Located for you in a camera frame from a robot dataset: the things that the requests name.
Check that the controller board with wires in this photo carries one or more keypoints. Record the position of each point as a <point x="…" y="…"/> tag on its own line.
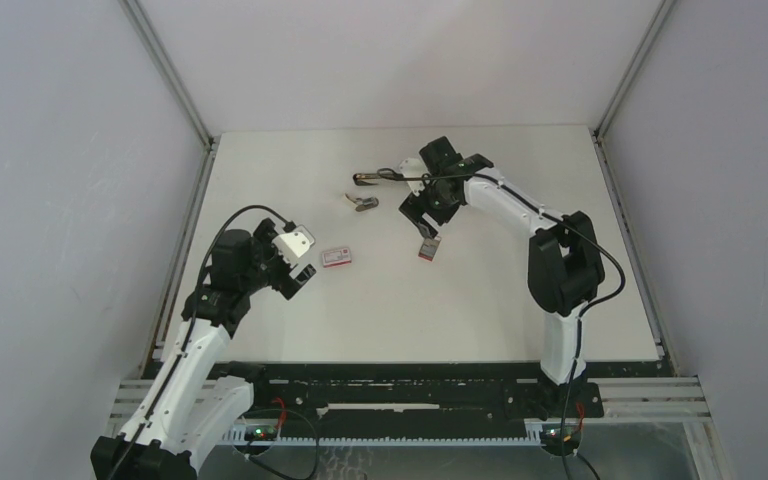
<point x="563" y="442"/>
<point x="259" y="439"/>

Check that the right controller board with wires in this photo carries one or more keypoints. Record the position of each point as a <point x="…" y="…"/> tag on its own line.
<point x="563" y="442"/>

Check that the staple box tray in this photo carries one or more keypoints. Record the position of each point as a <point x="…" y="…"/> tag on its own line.
<point x="429" y="248"/>

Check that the left controller board with wires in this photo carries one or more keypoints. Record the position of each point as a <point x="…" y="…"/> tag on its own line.
<point x="259" y="439"/>

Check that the red white staple box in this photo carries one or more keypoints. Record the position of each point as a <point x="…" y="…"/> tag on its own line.
<point x="336" y="257"/>

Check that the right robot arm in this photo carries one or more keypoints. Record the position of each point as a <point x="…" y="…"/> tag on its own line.
<point x="564" y="266"/>

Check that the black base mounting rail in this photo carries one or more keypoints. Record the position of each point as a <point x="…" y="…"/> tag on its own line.
<point x="416" y="401"/>

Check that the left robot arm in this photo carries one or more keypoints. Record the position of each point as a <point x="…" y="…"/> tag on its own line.
<point x="172" y="432"/>

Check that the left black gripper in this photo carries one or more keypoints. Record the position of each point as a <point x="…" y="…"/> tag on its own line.
<point x="261" y="242"/>

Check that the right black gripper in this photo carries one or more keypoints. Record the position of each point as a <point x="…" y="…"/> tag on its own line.
<point x="417" y="207"/>

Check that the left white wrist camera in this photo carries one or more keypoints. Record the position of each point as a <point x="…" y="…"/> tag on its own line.
<point x="295" y="244"/>

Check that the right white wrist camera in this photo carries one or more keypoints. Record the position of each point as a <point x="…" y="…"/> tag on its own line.
<point x="412" y="171"/>

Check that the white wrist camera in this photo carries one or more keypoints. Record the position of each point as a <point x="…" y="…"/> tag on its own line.
<point x="412" y="171"/>
<point x="295" y="244"/>

